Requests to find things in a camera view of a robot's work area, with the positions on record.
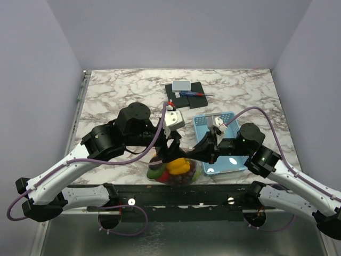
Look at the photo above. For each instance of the clear pink zip top bag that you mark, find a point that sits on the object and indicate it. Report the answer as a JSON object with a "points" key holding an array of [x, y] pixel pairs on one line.
{"points": [[178, 173]]}

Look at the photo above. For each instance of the blue plastic basket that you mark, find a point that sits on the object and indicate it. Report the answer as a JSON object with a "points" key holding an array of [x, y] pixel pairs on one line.
{"points": [[224, 164]]}

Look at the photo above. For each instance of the small grey white box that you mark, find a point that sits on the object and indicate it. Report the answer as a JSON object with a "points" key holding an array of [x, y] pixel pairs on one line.
{"points": [[178, 86]]}

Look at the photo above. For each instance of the green cabbage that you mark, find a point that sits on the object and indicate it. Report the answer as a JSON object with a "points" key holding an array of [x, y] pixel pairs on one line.
{"points": [[196, 172]]}

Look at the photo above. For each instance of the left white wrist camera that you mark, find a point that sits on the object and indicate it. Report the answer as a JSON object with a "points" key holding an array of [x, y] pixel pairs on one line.
{"points": [[173, 120]]}

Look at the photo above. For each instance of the black mounting rail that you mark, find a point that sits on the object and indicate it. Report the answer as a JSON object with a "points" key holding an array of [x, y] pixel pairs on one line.
{"points": [[192, 203]]}

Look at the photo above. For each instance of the black flat box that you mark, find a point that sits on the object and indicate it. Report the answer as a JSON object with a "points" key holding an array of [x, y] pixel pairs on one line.
{"points": [[179, 102], [197, 102]]}

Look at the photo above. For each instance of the green leafy vegetable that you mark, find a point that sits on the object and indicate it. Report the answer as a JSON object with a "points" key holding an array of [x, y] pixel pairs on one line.
{"points": [[155, 174]]}

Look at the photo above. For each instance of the aluminium side rail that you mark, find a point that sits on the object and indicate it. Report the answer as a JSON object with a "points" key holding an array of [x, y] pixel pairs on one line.
{"points": [[79, 105]]}

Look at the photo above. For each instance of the blue red screwdriver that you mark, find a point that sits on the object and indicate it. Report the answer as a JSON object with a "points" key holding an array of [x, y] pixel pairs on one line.
{"points": [[194, 94]]}

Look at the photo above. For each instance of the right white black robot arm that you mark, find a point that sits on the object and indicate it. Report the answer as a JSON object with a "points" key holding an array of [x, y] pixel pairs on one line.
{"points": [[310, 198]]}

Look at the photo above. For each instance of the yellow bell pepper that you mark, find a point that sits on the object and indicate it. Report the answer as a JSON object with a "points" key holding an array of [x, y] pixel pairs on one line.
{"points": [[178, 166]]}

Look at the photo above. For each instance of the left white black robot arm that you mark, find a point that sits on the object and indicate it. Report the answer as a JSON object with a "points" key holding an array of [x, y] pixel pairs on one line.
{"points": [[123, 141]]}

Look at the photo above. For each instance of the purple grape bunch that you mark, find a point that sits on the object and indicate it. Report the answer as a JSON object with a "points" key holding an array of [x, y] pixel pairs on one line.
{"points": [[184, 179]]}

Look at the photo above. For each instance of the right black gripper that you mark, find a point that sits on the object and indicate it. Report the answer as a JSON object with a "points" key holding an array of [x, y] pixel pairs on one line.
{"points": [[205, 150]]}

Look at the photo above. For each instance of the red apple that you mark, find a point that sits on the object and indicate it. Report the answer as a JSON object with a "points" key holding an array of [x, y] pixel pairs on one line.
{"points": [[164, 177]]}

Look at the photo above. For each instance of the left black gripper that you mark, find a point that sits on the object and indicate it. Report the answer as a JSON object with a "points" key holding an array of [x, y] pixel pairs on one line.
{"points": [[175, 151]]}

